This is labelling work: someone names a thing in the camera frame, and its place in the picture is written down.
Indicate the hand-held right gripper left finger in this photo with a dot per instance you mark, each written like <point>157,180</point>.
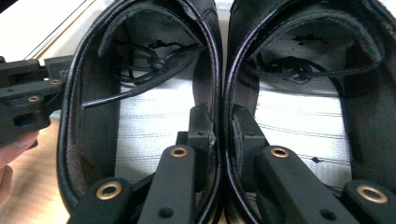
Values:
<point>200,130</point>

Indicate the black leather shoe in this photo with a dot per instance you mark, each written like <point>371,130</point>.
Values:
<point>93,124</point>
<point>367,124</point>

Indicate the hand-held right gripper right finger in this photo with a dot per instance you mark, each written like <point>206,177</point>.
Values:
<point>249,133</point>

